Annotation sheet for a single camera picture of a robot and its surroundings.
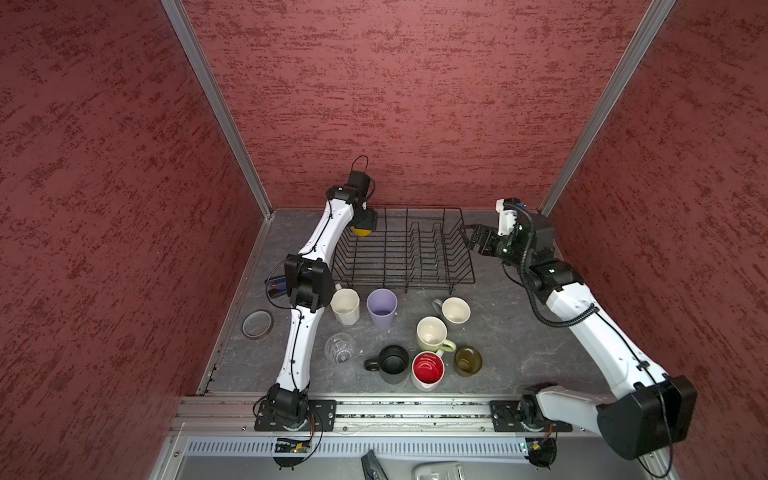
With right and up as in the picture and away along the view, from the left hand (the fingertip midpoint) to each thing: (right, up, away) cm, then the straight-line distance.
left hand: (361, 227), depth 98 cm
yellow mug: (0, -2, -3) cm, 4 cm away
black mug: (+11, -39, -16) cm, 44 cm away
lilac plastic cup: (+8, -24, -12) cm, 27 cm away
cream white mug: (-4, -24, -10) cm, 26 cm away
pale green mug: (+22, -32, -12) cm, 41 cm away
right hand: (+31, -3, -22) cm, 38 cm away
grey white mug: (+29, -25, -12) cm, 40 cm away
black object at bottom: (+6, -56, -32) cm, 65 cm away
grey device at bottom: (+21, -56, -33) cm, 68 cm away
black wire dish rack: (+17, -7, +7) cm, 20 cm away
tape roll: (-32, -31, -8) cm, 45 cm away
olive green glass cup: (+32, -39, -15) cm, 53 cm away
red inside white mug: (+20, -40, -18) cm, 48 cm away
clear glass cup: (-5, -36, -13) cm, 39 cm away
